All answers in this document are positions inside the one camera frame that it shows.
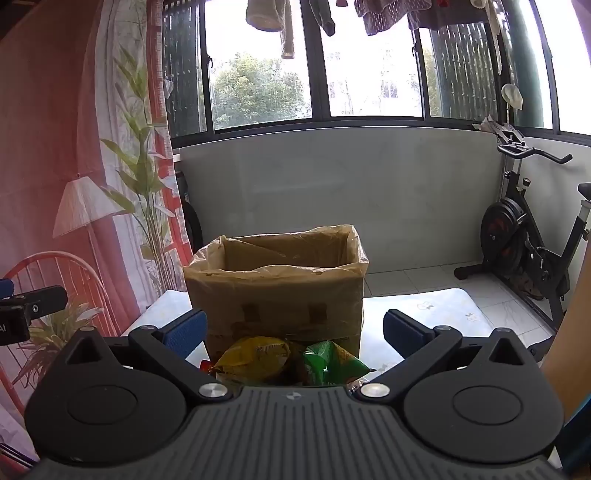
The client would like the clear plastic bag liner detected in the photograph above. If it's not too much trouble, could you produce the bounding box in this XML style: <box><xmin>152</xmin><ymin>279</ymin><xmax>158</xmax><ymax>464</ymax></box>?
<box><xmin>184</xmin><ymin>224</ymin><xmax>370</xmax><ymax>283</ymax></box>

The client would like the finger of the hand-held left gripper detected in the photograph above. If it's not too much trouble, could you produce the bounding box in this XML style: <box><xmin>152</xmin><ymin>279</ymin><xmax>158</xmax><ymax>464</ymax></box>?
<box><xmin>0</xmin><ymin>285</ymin><xmax>68</xmax><ymax>320</ymax></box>

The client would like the green snack packet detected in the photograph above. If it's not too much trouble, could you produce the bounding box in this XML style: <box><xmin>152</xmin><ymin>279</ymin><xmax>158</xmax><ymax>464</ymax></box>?
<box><xmin>299</xmin><ymin>340</ymin><xmax>371</xmax><ymax>387</ymax></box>

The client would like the brown cardboard box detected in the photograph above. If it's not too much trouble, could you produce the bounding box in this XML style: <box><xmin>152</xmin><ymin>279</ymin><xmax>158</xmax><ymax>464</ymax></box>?
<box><xmin>184</xmin><ymin>225</ymin><xmax>365</xmax><ymax>361</ymax></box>

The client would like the black round object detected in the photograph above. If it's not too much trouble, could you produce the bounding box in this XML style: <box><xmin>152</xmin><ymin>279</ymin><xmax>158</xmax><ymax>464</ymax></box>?
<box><xmin>177</xmin><ymin>171</ymin><xmax>204</xmax><ymax>254</ymax></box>

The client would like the white floral tablecloth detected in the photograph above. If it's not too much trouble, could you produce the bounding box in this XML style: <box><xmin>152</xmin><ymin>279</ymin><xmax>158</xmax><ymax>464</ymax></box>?
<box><xmin>121</xmin><ymin>288</ymin><xmax>555</xmax><ymax>398</ymax></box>

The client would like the white cloth on pole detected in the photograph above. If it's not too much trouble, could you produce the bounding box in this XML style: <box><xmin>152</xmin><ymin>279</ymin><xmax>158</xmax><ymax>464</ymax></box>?
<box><xmin>501</xmin><ymin>83</ymin><xmax>524</xmax><ymax>110</ymax></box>

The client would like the wooden board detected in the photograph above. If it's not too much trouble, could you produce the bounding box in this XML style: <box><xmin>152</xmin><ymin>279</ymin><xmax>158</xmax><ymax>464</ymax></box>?
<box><xmin>539</xmin><ymin>256</ymin><xmax>591</xmax><ymax>476</ymax></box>

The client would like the yellow snack packet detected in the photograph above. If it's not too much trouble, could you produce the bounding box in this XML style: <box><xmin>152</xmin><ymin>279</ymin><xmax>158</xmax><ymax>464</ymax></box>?
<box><xmin>216</xmin><ymin>336</ymin><xmax>293</xmax><ymax>387</ymax></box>

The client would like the black exercise bike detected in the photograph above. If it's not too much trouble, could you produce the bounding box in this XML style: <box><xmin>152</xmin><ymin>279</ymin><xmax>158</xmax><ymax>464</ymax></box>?
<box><xmin>455</xmin><ymin>138</ymin><xmax>591</xmax><ymax>326</ymax></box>

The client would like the purple patterned hanging garment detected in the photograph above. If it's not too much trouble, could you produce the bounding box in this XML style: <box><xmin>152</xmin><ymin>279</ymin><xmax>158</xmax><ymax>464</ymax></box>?
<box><xmin>354</xmin><ymin>0</ymin><xmax>410</xmax><ymax>37</ymax></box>

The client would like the dark green hanging garment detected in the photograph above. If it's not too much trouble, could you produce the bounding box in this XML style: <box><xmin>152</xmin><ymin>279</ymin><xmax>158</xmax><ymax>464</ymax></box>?
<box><xmin>308</xmin><ymin>0</ymin><xmax>337</xmax><ymax>37</ymax></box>

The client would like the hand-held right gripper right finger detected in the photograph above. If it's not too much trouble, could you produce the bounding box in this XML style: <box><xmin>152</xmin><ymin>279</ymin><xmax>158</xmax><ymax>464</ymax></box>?
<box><xmin>352</xmin><ymin>308</ymin><xmax>539</xmax><ymax>402</ymax></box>

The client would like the dark green pipe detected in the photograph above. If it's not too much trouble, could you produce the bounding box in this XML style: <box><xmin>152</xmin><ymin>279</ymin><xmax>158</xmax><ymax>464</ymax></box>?
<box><xmin>507</xmin><ymin>0</ymin><xmax>553</xmax><ymax>129</ymax></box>

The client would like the beige hanging garment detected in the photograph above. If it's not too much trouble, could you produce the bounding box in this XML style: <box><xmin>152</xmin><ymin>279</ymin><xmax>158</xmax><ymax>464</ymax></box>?
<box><xmin>246</xmin><ymin>0</ymin><xmax>297</xmax><ymax>60</ymax></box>

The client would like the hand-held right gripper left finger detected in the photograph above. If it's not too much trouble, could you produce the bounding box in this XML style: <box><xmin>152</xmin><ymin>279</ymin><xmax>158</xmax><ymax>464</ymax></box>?
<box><xmin>64</xmin><ymin>308</ymin><xmax>234</xmax><ymax>403</ymax></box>

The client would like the printed plant curtain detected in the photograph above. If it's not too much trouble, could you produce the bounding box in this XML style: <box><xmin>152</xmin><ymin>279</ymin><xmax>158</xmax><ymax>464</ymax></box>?
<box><xmin>0</xmin><ymin>0</ymin><xmax>195</xmax><ymax>467</ymax></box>

